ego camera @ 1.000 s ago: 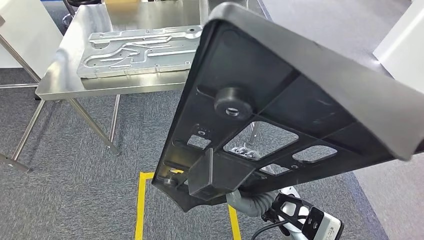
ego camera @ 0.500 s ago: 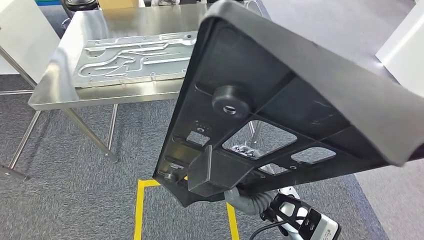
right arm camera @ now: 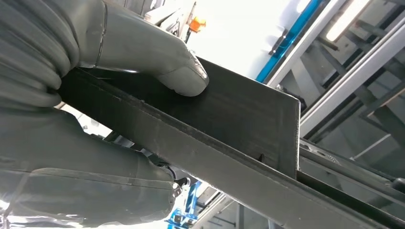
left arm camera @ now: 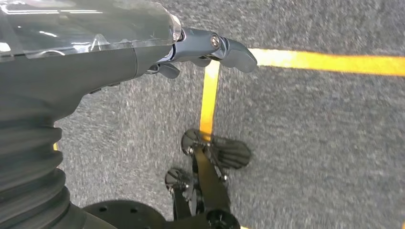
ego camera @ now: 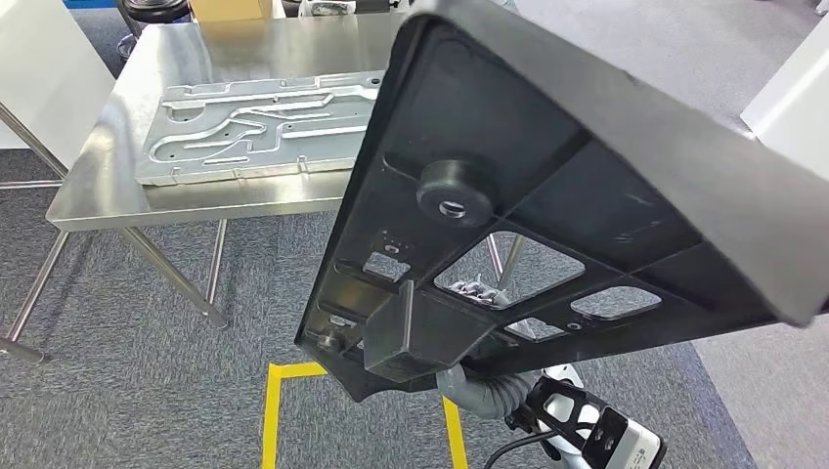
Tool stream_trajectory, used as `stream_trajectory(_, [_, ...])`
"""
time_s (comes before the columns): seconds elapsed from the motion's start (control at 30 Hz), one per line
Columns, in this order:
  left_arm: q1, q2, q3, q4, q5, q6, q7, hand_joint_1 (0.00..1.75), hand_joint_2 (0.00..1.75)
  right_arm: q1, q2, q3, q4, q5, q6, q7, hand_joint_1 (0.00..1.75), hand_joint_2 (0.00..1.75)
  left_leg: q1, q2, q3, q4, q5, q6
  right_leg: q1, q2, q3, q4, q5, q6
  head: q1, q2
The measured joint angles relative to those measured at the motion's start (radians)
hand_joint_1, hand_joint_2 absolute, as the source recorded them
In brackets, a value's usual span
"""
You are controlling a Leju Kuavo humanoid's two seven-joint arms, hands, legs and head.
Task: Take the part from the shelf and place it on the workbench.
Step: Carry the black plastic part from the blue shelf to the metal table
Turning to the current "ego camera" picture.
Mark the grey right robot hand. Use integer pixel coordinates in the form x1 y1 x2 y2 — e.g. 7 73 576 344
448 277 514 310

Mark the black plastic panel part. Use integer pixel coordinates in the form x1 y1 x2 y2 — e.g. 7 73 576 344
294 0 829 404

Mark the stainless steel workbench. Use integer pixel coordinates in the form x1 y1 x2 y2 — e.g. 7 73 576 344
46 11 527 330

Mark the machined aluminium plate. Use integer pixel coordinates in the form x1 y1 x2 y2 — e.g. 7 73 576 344
134 69 386 188

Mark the white cabinet with light strip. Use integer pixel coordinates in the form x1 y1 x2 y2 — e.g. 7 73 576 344
740 14 829 184

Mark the brown cardboard box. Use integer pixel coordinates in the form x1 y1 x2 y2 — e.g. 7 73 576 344
189 0 277 22

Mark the black round stool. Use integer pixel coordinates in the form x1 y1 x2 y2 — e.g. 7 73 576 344
114 0 191 64

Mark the steel side table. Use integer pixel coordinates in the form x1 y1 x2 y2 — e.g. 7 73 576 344
0 102 71 365

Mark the white partition board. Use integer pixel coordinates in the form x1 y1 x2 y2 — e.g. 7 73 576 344
0 0 116 171

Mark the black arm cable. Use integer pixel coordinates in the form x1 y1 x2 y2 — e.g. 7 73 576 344
482 430 558 469

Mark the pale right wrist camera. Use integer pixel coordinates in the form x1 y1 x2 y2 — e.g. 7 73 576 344
583 407 669 469

